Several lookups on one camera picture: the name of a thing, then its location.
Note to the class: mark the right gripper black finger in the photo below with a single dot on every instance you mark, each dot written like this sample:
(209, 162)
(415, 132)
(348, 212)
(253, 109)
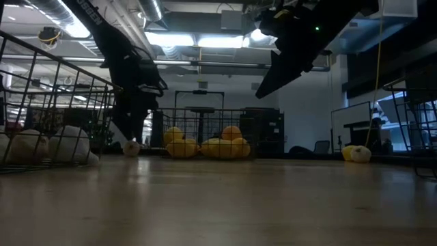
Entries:
(276, 78)

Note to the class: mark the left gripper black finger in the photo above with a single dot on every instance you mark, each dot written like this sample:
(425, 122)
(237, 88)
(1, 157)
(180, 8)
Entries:
(139, 126)
(123, 123)

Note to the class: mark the orange fruit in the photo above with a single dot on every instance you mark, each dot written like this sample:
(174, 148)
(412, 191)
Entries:
(231, 133)

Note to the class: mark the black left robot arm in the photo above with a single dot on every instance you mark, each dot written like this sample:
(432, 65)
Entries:
(102, 37)

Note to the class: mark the white partition panel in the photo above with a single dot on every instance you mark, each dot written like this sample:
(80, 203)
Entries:
(117, 136)

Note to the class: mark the black server cabinet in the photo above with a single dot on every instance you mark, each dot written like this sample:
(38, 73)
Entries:
(78, 119)

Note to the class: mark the bright ceiling light panel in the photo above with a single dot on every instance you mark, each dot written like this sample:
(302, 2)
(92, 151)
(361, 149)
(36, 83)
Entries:
(220, 41)
(169, 39)

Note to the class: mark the long ceiling tube light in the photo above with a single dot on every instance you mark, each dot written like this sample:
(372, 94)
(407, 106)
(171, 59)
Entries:
(82, 59)

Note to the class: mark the long grey ceiling pipe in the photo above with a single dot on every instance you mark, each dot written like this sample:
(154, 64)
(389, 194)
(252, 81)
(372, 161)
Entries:
(211, 63)

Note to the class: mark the dark rounded chair back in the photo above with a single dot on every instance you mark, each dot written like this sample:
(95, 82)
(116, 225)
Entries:
(300, 150)

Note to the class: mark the office chair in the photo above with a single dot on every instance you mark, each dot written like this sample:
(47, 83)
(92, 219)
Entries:
(321, 147)

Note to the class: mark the framed whiteboard panel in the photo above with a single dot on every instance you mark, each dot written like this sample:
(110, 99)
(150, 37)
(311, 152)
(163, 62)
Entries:
(351, 116)

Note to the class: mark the dark desk with equipment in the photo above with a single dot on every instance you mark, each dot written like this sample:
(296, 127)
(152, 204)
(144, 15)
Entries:
(362, 130)

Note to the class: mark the black yellow ceiling device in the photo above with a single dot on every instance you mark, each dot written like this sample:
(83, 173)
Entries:
(49, 34)

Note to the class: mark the square wall vent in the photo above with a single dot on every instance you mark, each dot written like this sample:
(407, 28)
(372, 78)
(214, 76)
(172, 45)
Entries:
(256, 86)

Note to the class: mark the black security camera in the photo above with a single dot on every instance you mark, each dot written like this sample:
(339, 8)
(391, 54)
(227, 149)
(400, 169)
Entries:
(326, 53)

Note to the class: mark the large rectangular metal duct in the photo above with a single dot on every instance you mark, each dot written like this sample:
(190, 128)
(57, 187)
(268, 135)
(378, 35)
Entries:
(358, 37)

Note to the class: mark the black rectangular frame stand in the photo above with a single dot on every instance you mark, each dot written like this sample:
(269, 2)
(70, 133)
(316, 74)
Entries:
(199, 92)

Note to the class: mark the small wall sign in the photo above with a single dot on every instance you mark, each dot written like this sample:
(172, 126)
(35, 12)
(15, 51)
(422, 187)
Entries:
(203, 84)

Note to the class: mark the round silver air duct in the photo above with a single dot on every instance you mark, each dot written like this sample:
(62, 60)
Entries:
(150, 9)

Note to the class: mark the corrugated silver air duct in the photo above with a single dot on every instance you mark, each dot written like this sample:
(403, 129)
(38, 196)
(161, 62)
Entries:
(48, 8)

